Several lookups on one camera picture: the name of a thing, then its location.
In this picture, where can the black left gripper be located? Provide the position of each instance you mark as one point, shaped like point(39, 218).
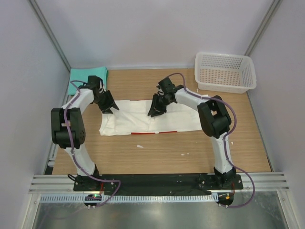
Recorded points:
point(110, 102)

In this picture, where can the right base electronics board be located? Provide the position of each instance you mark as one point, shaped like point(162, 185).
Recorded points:
point(225, 199)

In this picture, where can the folded teal t-shirt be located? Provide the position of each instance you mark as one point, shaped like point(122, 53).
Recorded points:
point(81, 75)

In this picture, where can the base electronics board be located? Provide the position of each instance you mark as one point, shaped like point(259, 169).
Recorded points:
point(225, 199)
point(92, 200)

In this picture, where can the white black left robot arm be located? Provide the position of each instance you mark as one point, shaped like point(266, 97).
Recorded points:
point(67, 126)

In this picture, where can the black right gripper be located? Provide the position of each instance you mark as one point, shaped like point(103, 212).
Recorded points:
point(154, 106)

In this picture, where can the left base electronics board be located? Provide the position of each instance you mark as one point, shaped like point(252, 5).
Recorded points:
point(92, 200)

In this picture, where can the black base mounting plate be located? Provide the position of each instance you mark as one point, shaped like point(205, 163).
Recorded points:
point(156, 184)

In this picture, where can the white slotted cable duct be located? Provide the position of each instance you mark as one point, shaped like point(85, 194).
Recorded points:
point(79, 198)

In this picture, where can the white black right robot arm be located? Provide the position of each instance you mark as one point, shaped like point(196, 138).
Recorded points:
point(214, 119)

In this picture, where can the aluminium frame rail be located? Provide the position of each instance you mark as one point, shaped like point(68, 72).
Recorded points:
point(263, 181)

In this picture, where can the white perforated plastic basket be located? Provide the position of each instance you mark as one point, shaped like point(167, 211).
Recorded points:
point(224, 72)

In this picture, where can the white printed t-shirt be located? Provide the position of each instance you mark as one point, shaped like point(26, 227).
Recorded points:
point(132, 118)

